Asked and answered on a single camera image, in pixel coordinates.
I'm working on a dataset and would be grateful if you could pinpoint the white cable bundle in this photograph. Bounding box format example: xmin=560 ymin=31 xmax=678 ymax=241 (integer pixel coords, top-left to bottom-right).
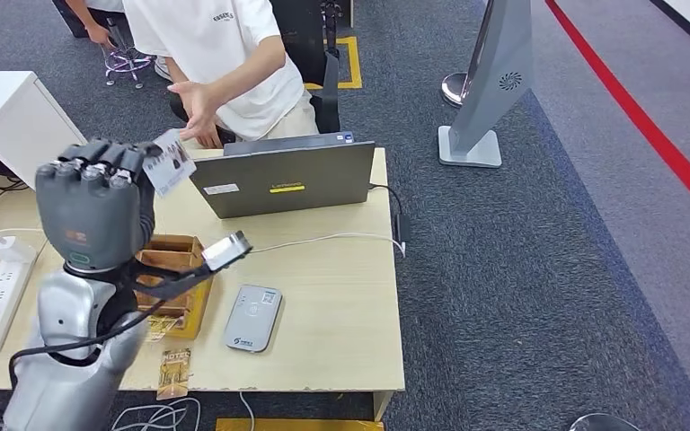
xmin=110 ymin=397 xmax=202 ymax=431

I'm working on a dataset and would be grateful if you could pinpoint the ID card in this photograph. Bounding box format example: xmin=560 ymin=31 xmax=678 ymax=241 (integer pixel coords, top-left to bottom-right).
xmin=142 ymin=128 xmax=198 ymax=198

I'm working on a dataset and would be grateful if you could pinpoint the grey kiosk stand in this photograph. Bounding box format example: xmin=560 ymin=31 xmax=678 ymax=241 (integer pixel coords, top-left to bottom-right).
xmin=438 ymin=0 xmax=535 ymax=169

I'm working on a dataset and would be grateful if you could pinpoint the wooden card organizer box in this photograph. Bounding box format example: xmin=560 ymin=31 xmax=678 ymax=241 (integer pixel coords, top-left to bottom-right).
xmin=133 ymin=233 xmax=207 ymax=320

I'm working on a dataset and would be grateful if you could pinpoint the chrome stool base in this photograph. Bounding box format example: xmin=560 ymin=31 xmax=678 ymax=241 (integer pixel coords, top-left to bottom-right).
xmin=102 ymin=23 xmax=155 ymax=91

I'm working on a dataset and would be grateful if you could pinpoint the grey card reader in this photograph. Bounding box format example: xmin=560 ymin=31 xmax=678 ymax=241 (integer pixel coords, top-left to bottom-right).
xmin=224 ymin=285 xmax=284 ymax=355

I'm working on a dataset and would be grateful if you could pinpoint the black laptop power adapter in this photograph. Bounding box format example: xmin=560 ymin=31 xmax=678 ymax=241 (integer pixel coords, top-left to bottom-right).
xmin=369 ymin=182 xmax=412 ymax=245

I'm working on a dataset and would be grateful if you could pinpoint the person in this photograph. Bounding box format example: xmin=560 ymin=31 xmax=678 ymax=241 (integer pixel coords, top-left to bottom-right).
xmin=121 ymin=0 xmax=321 ymax=149
xmin=51 ymin=0 xmax=126 ymax=50

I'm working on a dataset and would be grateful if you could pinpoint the white charger plug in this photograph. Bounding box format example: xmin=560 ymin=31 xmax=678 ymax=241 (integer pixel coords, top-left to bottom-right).
xmin=0 ymin=235 xmax=37 ymax=265

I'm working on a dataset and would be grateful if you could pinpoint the chrome stanchion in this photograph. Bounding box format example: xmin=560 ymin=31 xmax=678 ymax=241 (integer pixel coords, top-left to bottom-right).
xmin=440 ymin=0 xmax=497 ymax=109
xmin=568 ymin=412 xmax=642 ymax=431

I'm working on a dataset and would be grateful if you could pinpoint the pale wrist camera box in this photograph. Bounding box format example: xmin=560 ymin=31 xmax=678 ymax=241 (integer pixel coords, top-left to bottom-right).
xmin=200 ymin=230 xmax=254 ymax=273

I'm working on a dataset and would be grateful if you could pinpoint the black camera bracket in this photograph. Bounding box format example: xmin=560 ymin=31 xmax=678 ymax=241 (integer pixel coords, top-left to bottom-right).
xmin=121 ymin=261 xmax=216 ymax=302

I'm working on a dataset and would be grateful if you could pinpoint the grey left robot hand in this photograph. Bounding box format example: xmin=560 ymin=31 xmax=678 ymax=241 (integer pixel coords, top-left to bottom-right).
xmin=34 ymin=138 xmax=164 ymax=276

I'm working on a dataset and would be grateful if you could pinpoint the black office chair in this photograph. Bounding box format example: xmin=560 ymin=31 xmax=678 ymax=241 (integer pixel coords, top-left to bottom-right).
xmin=270 ymin=0 xmax=346 ymax=135

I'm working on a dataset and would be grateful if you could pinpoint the person's left hand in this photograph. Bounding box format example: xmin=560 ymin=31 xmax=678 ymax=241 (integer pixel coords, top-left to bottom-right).
xmin=167 ymin=80 xmax=222 ymax=142

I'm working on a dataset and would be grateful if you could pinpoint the white cabinet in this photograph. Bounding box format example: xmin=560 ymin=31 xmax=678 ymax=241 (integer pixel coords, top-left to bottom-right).
xmin=0 ymin=70 xmax=87 ymax=190

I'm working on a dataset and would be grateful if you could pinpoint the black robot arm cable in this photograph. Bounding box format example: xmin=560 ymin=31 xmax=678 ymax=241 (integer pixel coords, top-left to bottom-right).
xmin=7 ymin=300 xmax=168 ymax=394

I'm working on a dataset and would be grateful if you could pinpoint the grey laptop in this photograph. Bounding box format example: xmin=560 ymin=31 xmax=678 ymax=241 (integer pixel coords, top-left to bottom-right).
xmin=190 ymin=130 xmax=377 ymax=220

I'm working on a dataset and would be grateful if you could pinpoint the white charger cable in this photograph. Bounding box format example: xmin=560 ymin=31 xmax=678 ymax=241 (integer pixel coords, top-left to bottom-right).
xmin=0 ymin=228 xmax=409 ymax=258

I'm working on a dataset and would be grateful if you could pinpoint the hotel key card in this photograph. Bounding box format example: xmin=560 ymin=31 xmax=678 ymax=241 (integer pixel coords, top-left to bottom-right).
xmin=155 ymin=348 xmax=192 ymax=402
xmin=145 ymin=315 xmax=180 ymax=343

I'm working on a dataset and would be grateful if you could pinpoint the yellow board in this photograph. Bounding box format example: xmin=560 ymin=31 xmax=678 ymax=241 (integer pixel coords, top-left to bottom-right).
xmin=215 ymin=418 xmax=385 ymax=431

